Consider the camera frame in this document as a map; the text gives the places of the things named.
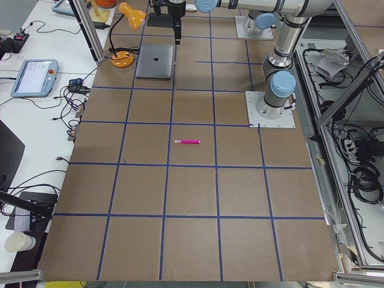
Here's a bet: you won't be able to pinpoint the black mousepad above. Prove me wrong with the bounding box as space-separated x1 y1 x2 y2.
146 13 173 28

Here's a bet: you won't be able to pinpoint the white computer mouse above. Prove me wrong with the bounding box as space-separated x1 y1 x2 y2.
185 4 197 13

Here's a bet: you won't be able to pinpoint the pink marker pen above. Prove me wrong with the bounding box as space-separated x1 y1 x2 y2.
173 139 201 145

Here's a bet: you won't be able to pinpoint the grey closed laptop notebook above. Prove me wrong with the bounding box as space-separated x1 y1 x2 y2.
136 44 173 79

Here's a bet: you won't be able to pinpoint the orange desk lamp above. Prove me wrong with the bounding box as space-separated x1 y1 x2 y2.
108 2 146 68

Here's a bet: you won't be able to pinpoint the wooden stand with orange ball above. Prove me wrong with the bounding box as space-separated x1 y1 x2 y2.
87 0 118 23

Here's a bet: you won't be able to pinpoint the black power adapter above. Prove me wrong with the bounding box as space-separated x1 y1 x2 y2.
93 21 110 30

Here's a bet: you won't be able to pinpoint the blue teach pendant tablet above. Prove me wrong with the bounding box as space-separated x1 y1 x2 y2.
10 59 59 98

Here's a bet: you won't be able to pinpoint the white crumpled papers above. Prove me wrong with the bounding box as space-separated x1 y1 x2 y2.
315 49 349 80

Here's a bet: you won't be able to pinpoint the black red emergency button box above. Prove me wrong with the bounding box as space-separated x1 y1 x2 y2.
11 28 29 53

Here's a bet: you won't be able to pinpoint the black monitor corner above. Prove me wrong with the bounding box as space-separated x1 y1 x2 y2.
0 121 25 191

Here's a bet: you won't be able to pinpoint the white power strip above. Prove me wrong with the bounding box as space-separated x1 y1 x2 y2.
341 134 358 161

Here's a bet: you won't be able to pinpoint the white paper cup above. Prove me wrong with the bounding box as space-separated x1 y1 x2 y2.
5 232 36 253

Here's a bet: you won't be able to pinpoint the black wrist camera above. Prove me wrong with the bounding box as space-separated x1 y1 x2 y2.
149 0 167 16

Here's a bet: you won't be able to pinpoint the aluminium frame post left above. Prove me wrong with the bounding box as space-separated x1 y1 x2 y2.
69 0 105 63

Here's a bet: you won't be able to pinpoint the aluminium frame diagonal right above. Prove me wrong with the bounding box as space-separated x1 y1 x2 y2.
317 52 383 127

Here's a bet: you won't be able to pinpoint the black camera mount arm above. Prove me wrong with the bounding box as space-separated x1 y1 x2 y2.
0 191 52 217

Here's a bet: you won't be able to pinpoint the black coiled cable bundle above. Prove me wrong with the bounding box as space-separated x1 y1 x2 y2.
349 161 383 206

